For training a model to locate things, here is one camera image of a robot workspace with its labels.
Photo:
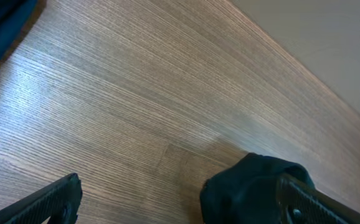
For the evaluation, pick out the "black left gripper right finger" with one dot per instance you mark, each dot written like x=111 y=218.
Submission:
x=300 y=204

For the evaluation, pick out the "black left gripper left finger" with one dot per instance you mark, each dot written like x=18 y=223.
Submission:
x=56 y=203

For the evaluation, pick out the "black t-shirt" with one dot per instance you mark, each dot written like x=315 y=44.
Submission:
x=246 y=192

